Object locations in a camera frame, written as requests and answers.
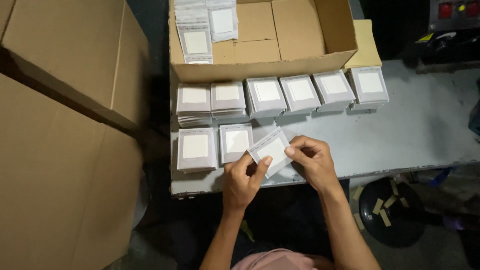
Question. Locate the person's left hand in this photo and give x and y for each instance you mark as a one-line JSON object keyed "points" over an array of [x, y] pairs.
{"points": [[238, 187]]}

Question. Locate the person's right hand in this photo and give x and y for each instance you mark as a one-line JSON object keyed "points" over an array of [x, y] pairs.
{"points": [[318, 165]]}

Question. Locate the single white sachet pouch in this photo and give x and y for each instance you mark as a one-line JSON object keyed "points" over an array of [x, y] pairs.
{"points": [[272, 150]]}

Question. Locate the stack of white packets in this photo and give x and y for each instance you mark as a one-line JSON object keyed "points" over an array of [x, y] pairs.
{"points": [[227, 97], [236, 142], [300, 93], [333, 88], [195, 148], [193, 99], [266, 95], [369, 85], [224, 22]]}

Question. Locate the beige tape strips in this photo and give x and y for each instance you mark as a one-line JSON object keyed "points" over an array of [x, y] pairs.
{"points": [[378, 206]]}

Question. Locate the person's pink shirt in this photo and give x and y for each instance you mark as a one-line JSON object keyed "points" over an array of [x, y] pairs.
{"points": [[275, 260]]}

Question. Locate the black round stool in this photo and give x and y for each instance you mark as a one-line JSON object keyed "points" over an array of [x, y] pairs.
{"points": [[397, 225]]}

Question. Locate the blue object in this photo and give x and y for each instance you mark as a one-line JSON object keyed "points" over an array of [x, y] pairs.
{"points": [[439, 176]]}

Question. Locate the open brown cardboard box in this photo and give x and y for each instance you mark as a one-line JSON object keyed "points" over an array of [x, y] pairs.
{"points": [[300, 33]]}

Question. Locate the long row of white packets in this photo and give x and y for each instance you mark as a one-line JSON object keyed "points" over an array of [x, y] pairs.
{"points": [[195, 41]]}

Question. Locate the dark teal object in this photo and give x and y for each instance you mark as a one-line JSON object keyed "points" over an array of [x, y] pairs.
{"points": [[475, 118]]}

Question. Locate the large brown cardboard carton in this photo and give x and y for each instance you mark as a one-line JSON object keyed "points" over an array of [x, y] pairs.
{"points": [[56, 187], [71, 48]]}

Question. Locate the grey machine with red buttons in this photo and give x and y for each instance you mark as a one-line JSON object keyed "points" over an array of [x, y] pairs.
{"points": [[450, 22]]}

